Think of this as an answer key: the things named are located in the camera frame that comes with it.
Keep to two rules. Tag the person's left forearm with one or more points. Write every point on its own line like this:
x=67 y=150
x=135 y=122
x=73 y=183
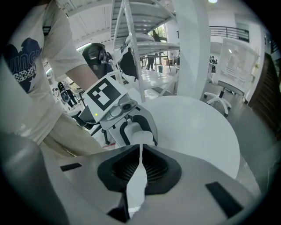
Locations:
x=81 y=73

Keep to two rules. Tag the black balcony railing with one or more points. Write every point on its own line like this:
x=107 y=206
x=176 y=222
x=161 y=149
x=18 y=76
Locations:
x=228 y=33

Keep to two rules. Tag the ceiling light panel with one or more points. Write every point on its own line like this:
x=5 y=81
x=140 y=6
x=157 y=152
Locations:
x=83 y=45

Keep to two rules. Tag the white square pillar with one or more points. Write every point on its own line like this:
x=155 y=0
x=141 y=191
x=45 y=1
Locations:
x=193 y=55

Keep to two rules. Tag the black hanging bag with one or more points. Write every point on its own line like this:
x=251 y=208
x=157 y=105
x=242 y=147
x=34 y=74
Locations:
x=128 y=63

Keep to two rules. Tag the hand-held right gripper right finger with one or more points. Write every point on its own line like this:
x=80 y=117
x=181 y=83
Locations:
x=193 y=182

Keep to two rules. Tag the white mesh office chair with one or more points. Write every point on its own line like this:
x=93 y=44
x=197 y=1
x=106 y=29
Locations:
x=237 y=59

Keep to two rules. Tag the white metal shelving rack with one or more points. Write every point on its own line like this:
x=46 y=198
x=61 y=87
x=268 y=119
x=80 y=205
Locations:
x=133 y=44

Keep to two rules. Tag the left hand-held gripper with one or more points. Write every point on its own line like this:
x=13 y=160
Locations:
x=103 y=94

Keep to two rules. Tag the person's beige trousers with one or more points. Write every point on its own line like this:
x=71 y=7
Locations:
x=70 y=136

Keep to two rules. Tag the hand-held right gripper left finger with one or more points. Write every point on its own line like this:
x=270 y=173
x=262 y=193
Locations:
x=92 y=182

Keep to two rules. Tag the dark wooden staircase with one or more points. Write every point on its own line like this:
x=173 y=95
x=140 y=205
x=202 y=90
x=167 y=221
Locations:
x=267 y=92

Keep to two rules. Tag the round ceiling downlight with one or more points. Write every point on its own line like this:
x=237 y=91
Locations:
x=212 y=1

